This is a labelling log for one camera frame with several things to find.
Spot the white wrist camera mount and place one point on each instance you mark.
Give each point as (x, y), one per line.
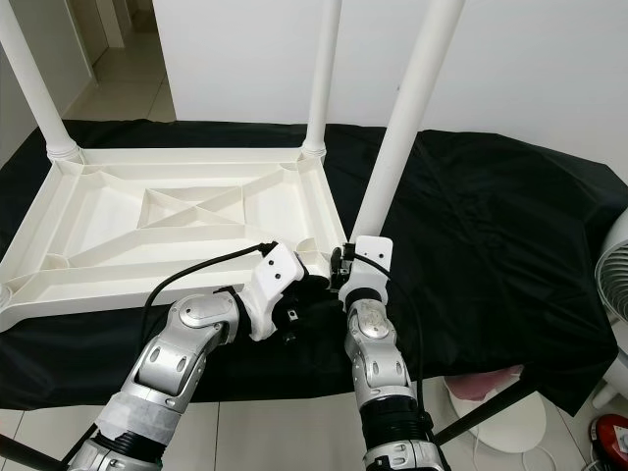
(280, 275)
(373, 253)

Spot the white door frame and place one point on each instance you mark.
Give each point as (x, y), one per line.
(110, 25)

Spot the white plastic children table top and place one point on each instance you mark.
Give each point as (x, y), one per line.
(98, 216)

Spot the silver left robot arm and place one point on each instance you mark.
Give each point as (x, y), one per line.
(177, 358)

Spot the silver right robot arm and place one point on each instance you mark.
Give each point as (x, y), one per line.
(378, 363)

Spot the grey fan grille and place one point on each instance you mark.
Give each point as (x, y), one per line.
(616, 275)

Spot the white round fan base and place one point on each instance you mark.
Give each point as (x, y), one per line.
(510, 427)

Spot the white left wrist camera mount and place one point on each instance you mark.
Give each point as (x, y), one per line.
(280, 275)

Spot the black metal table leg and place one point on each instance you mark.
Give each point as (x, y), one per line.
(481, 417)
(29, 451)

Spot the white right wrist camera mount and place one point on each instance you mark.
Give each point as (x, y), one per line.
(373, 253)

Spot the black tablecloth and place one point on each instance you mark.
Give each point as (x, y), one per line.
(500, 245)

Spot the pink plastic object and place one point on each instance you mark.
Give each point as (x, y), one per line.
(486, 380)

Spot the red object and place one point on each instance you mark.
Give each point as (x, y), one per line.
(610, 437)

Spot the white round fan housing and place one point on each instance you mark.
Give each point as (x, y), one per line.
(608, 388)

